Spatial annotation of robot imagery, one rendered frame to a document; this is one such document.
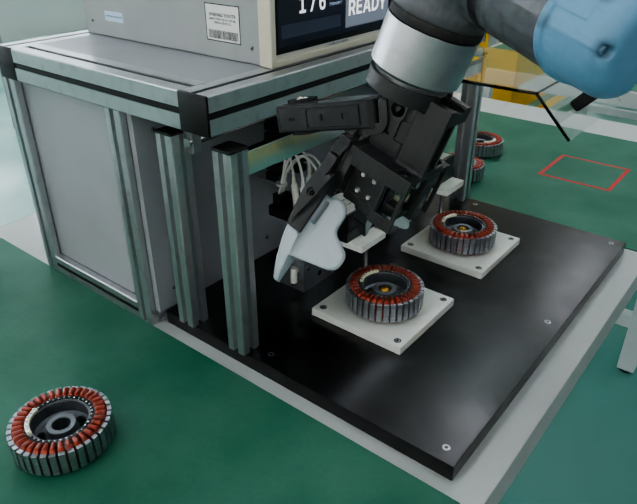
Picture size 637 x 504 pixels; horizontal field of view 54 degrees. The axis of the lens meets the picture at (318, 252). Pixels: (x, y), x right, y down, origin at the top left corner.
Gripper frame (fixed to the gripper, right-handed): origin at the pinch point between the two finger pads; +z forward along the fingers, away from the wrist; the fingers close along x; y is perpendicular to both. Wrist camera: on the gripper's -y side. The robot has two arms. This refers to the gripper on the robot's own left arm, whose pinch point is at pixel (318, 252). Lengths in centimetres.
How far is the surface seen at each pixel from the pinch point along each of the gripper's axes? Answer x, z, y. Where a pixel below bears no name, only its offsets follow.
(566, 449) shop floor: 102, 81, 41
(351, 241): 21.3, 11.4, -6.3
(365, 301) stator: 18.9, 16.4, 0.2
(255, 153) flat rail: 7.2, -0.4, -15.9
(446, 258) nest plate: 41.9, 17.2, 1.6
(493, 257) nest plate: 46.8, 14.9, 7.2
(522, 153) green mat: 105, 18, -10
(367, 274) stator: 24.5, 16.7, -3.3
